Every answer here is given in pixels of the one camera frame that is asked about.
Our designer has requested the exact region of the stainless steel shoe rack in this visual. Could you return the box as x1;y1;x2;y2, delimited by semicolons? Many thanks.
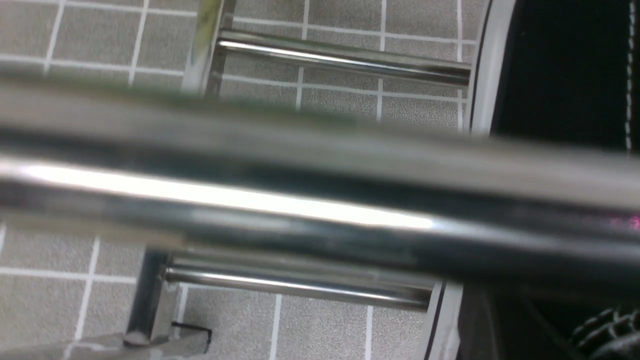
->
0;0;640;351

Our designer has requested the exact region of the black canvas sneaker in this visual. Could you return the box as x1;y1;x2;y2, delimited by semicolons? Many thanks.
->
413;0;639;360

